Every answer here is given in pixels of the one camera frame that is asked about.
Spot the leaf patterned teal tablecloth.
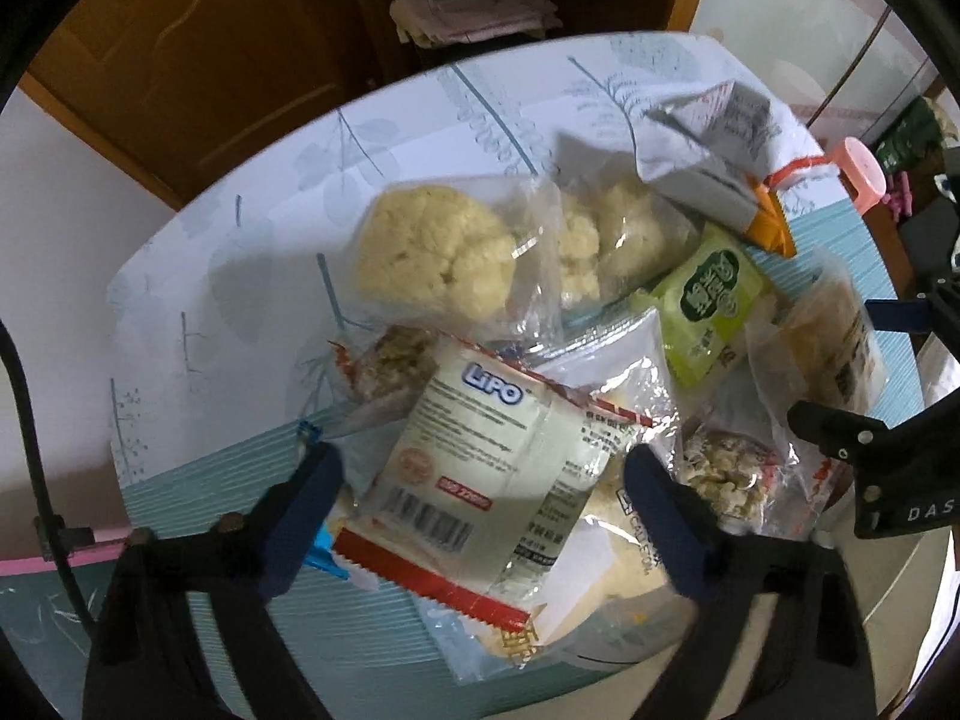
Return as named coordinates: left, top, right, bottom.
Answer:
left=107, top=32, right=895, bottom=718

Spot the round yellow pastry bag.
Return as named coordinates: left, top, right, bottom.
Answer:
left=331, top=176, right=563, bottom=348

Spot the green chalkboard pink frame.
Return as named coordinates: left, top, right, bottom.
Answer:
left=2, top=528, right=133, bottom=717

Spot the large yellow cake bag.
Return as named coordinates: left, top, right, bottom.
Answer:
left=415, top=307, right=692, bottom=684

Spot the Lipo biscuit packet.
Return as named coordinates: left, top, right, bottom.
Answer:
left=334, top=338, right=651, bottom=632

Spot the wooden door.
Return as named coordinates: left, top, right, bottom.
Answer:
left=20, top=0, right=368, bottom=210

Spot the pale sliding wardrobe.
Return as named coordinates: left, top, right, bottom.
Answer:
left=692, top=0, right=937, bottom=148

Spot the nut bar red packet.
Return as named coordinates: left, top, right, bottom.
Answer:
left=286, top=325, right=438, bottom=431

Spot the nut cluster snack packet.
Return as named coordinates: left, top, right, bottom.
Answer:
left=675, top=376, right=841, bottom=541

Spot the white orange snack packet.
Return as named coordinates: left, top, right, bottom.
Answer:
left=635, top=80, right=822, bottom=259

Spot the pink plastic stool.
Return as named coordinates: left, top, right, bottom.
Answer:
left=827, top=137, right=887, bottom=216

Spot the lumpy yellow pastry bag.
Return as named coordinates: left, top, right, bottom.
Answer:
left=558, top=174, right=700, bottom=314

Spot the green label snack pack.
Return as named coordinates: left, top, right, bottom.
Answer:
left=628, top=223, right=773, bottom=388

